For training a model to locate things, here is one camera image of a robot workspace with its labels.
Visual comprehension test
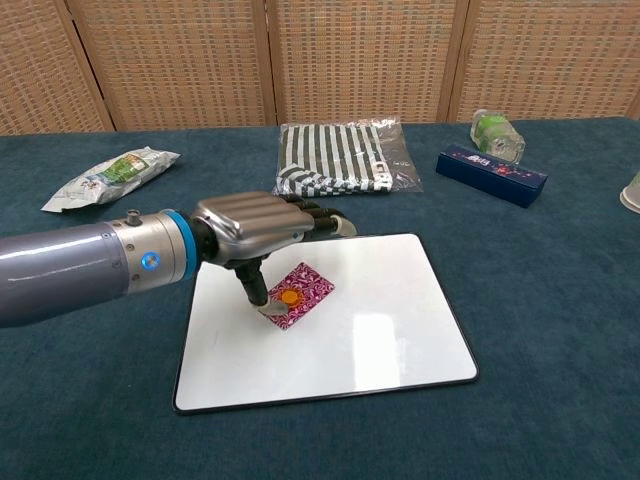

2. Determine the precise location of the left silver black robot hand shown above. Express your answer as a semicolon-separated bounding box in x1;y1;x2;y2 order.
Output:
189;189;359;318

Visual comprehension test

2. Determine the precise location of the pink patterned packet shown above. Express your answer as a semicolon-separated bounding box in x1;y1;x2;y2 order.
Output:
266;260;337;334

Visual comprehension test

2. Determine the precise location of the white rectangular board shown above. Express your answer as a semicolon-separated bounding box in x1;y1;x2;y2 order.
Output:
172;232;481;415

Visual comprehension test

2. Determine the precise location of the striped cloth in plastic bag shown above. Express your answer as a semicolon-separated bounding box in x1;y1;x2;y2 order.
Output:
271;116;426;198

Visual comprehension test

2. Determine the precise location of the white snack bag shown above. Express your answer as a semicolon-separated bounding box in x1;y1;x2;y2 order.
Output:
39;145;183;214

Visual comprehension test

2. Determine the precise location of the woven bamboo folding screen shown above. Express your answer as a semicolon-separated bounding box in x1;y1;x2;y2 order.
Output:
0;0;640;137

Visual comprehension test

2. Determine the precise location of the long dark blue box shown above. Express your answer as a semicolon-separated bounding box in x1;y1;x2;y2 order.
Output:
435;143;550;209

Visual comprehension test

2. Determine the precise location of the clear bottle with green label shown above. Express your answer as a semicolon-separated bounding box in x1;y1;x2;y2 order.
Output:
469;108;528;164

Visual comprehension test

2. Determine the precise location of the blue felt table cover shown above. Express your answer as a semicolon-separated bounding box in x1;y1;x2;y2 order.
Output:
0;116;640;480

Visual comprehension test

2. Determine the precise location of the white paper cup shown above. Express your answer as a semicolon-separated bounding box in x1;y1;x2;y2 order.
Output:
618;169;640;216

